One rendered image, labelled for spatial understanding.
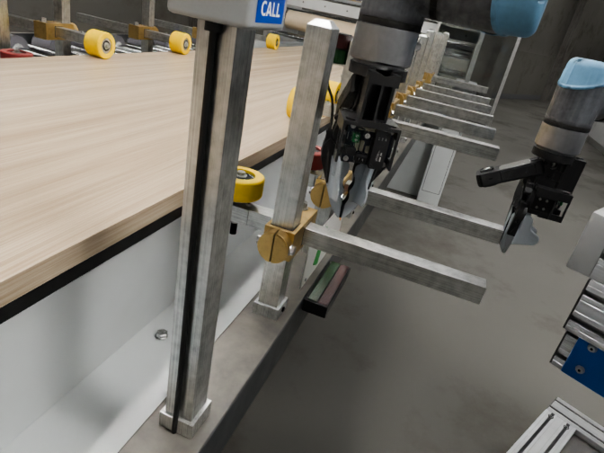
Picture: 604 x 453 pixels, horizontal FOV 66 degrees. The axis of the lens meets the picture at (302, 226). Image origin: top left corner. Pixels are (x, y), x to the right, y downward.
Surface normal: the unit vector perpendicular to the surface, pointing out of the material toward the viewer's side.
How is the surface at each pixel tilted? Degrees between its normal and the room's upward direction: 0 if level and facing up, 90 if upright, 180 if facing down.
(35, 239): 0
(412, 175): 90
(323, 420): 0
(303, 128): 90
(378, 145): 90
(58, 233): 0
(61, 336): 90
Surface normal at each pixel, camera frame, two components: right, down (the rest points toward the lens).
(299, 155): -0.33, 0.36
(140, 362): 0.18, -0.88
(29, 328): 0.92, 0.30
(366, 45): -0.66, 0.22
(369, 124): 0.02, 0.44
